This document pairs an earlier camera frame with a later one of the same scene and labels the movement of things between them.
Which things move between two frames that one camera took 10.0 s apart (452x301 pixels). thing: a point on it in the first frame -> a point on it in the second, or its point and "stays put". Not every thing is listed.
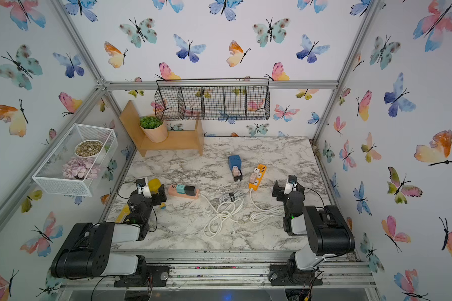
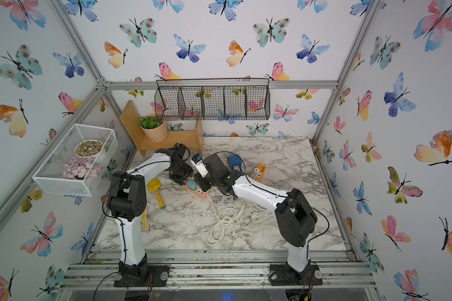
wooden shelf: [176, 140] stays put
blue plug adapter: [234, 160] stays put
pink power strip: [172, 191] -> [198, 192]
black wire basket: [212, 99] stays put
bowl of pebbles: [88, 148] stays put
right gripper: [280, 191] -> [199, 180]
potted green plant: [156, 129] stays put
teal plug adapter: [181, 189] -> [191, 185]
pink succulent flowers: [81, 168] stays put
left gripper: [157, 201] -> [180, 180]
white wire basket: [78, 161] stays put
